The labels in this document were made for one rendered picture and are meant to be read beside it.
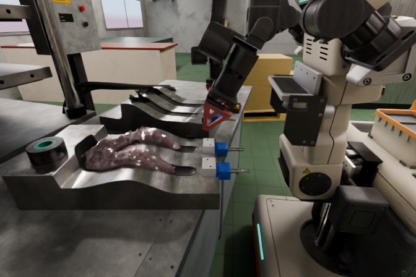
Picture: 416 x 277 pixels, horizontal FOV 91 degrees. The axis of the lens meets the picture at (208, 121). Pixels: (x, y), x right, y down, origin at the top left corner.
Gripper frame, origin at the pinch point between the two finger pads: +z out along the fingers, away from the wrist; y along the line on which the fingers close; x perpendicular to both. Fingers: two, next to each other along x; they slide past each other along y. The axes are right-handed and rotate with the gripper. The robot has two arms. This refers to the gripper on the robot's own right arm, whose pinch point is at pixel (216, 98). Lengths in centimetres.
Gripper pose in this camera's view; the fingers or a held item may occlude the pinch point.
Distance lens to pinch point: 89.3
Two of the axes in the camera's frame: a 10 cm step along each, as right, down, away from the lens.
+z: 0.3, 9.1, 4.2
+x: 9.6, 0.9, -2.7
